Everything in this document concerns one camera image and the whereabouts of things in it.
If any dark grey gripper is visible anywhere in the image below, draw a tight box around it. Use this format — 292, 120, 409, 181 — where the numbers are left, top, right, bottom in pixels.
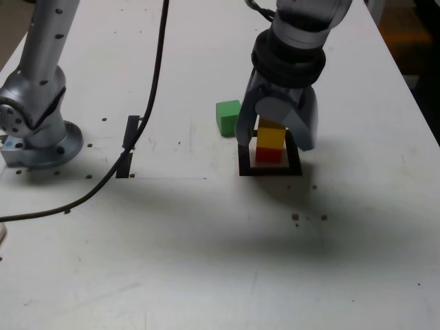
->
234, 68, 320, 153

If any yellow cube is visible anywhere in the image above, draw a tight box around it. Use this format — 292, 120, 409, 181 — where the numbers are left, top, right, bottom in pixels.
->
256, 118, 287, 151

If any red cube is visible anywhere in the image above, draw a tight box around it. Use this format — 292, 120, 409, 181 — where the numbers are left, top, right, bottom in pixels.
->
255, 146, 283, 163

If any green cube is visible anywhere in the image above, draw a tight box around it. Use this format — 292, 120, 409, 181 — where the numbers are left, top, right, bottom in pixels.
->
215, 100, 242, 138

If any black tape square outline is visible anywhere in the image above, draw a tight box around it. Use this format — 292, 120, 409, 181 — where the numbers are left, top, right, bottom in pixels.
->
236, 129, 303, 177

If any black tape strip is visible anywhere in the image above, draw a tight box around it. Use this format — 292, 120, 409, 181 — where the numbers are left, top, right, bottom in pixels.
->
115, 115, 141, 179

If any thin dark wrist wire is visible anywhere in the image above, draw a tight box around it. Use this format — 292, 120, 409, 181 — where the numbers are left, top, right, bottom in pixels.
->
244, 0, 276, 22

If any thick black cable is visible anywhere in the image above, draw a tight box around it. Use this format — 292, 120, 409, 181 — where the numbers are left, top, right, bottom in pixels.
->
0, 0, 171, 223

